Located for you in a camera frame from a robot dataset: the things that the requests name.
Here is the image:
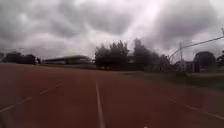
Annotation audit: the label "group of dark trees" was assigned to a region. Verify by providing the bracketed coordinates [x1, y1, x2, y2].
[93, 38, 172, 72]

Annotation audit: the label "low long building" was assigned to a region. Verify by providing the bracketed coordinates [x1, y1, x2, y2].
[42, 54, 94, 66]

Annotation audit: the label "white painted lane lines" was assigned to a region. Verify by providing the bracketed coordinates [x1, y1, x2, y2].
[0, 80, 224, 128]

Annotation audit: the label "red running track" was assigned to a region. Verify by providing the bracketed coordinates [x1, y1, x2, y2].
[0, 63, 224, 128]

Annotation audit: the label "grass strip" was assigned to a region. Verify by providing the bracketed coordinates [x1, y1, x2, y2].
[116, 69, 224, 90]

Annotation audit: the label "dark round tree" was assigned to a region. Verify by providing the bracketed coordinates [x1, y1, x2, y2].
[193, 50, 217, 73]

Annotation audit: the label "overhead wires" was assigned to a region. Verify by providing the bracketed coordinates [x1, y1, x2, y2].
[168, 28, 224, 60]

